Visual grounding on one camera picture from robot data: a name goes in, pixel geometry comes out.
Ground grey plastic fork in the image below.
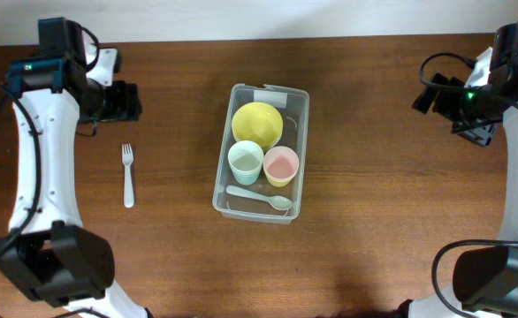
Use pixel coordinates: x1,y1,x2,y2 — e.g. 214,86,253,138
121,143,135,208

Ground white plastic cup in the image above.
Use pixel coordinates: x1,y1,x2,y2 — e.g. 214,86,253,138
228,140,263,175

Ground yellow plastic bowl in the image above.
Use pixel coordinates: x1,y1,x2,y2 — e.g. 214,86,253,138
231,102,284,149

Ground green plastic cup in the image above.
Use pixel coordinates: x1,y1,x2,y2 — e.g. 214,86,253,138
232,170,260,186

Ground pink plastic cup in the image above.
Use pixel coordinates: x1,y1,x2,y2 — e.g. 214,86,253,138
263,146,300,180

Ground yellow plastic cup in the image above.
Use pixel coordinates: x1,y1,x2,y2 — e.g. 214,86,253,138
265,171,295,187

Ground grey plastic spoon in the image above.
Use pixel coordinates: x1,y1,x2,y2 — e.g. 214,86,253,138
226,185,293,211

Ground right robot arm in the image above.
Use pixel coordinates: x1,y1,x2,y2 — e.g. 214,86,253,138
396,21,518,317

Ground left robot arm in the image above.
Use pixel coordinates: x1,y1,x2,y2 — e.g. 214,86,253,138
0,18,149,317

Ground clear plastic storage bin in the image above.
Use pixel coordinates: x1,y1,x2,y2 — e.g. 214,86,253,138
213,84,309,224

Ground white label on bin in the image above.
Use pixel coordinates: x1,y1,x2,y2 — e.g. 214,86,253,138
254,90,287,109

